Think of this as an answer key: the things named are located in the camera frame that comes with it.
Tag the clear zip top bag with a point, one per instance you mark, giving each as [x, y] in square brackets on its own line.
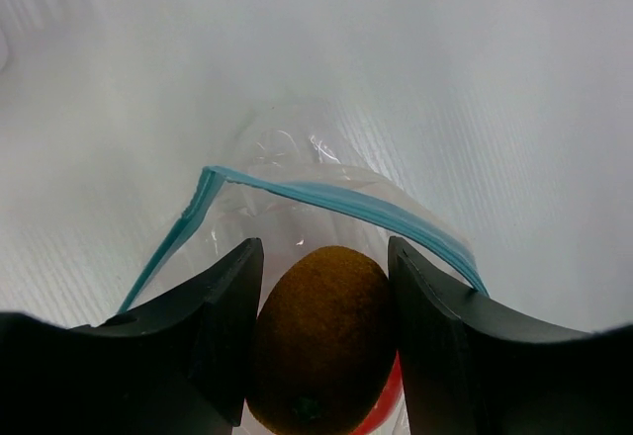
[292, 181]

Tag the fake red apple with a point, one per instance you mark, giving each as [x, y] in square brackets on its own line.
[386, 403]

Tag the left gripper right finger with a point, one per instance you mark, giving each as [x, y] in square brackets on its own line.
[474, 366]

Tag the fake brown kiwi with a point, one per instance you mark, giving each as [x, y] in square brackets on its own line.
[323, 345]

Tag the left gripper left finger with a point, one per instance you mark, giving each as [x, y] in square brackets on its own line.
[174, 365]

